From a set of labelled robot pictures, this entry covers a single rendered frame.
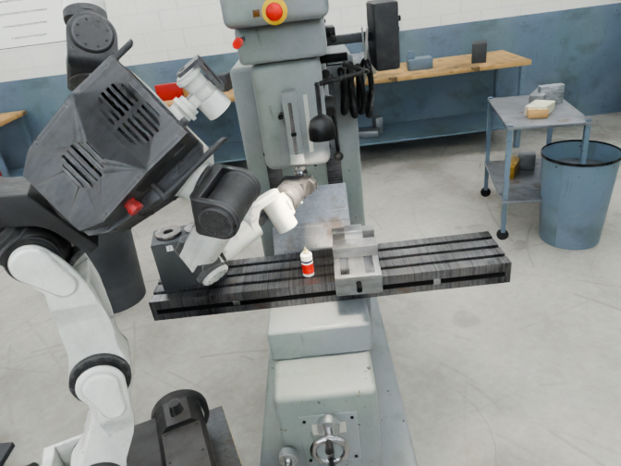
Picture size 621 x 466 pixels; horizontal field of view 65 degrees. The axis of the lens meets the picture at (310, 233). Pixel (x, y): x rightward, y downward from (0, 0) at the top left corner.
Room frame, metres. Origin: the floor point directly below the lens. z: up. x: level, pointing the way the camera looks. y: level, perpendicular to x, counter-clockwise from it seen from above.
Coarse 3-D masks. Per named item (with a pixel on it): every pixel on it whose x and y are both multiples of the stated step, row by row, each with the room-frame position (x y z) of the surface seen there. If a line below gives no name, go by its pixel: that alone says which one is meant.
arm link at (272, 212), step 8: (280, 192) 1.33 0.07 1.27; (288, 192) 1.32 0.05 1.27; (296, 192) 1.34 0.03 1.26; (280, 200) 1.27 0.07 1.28; (288, 200) 1.30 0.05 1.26; (296, 200) 1.32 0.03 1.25; (264, 208) 1.26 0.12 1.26; (272, 208) 1.25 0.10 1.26; (280, 208) 1.26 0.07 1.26; (288, 208) 1.28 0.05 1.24; (296, 208) 1.32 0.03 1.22; (264, 216) 1.27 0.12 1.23; (272, 216) 1.25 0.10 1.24; (280, 216) 1.25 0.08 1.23; (288, 216) 1.26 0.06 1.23; (280, 224) 1.24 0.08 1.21; (288, 224) 1.25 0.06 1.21; (296, 224) 1.26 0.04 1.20; (280, 232) 1.25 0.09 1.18
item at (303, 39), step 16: (240, 32) 1.38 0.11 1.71; (256, 32) 1.37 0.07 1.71; (272, 32) 1.37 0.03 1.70; (288, 32) 1.37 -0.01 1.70; (304, 32) 1.37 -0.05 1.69; (320, 32) 1.37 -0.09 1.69; (240, 48) 1.38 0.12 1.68; (256, 48) 1.37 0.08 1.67; (272, 48) 1.37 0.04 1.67; (288, 48) 1.37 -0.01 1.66; (304, 48) 1.37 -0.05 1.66; (320, 48) 1.37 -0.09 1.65; (256, 64) 1.39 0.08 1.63
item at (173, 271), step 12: (168, 228) 1.55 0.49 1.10; (180, 228) 1.54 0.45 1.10; (156, 240) 1.49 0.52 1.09; (168, 240) 1.48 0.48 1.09; (156, 252) 1.46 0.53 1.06; (168, 252) 1.47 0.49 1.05; (156, 264) 1.46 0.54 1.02; (168, 264) 1.47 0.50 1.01; (180, 264) 1.47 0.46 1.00; (168, 276) 1.46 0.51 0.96; (180, 276) 1.47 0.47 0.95; (192, 276) 1.47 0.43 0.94; (168, 288) 1.46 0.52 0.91
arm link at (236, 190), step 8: (224, 176) 1.04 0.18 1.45; (232, 176) 1.02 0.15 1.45; (240, 176) 1.02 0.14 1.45; (224, 184) 0.99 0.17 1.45; (232, 184) 0.99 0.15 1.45; (240, 184) 1.00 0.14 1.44; (248, 184) 1.01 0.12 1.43; (216, 192) 0.96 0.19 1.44; (224, 192) 0.96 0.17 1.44; (232, 192) 0.97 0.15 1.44; (240, 192) 0.98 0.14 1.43; (248, 192) 0.99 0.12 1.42; (256, 192) 1.03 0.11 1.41; (216, 200) 0.94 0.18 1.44; (224, 200) 0.94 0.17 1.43; (232, 200) 0.95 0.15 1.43; (240, 200) 0.96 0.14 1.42; (248, 200) 0.98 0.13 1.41; (232, 208) 0.93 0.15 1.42; (240, 208) 0.95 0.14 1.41; (248, 208) 0.98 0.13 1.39; (240, 216) 0.94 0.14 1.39
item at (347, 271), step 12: (336, 228) 1.55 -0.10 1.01; (372, 228) 1.52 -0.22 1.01; (336, 264) 1.37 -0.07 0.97; (348, 264) 1.36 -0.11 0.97; (360, 264) 1.35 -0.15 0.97; (372, 264) 1.34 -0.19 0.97; (336, 276) 1.30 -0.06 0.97; (348, 276) 1.29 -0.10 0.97; (360, 276) 1.29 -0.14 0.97; (372, 276) 1.28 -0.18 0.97; (336, 288) 1.29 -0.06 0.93; (348, 288) 1.29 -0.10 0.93; (372, 288) 1.28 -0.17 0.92
